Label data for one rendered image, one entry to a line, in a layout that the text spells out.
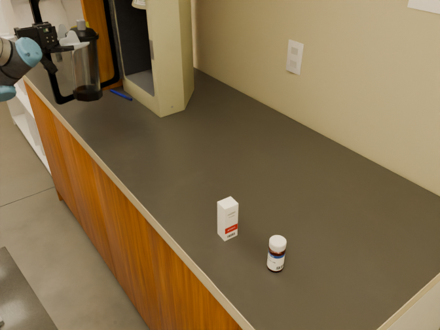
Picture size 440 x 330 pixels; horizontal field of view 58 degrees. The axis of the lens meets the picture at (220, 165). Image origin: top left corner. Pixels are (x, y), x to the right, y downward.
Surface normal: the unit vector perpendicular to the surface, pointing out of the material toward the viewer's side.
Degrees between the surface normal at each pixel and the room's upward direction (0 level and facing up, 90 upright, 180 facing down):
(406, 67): 90
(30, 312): 0
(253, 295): 0
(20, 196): 0
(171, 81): 90
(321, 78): 90
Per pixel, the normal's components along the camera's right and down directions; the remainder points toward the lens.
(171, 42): 0.60, 0.46
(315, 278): 0.00, -0.82
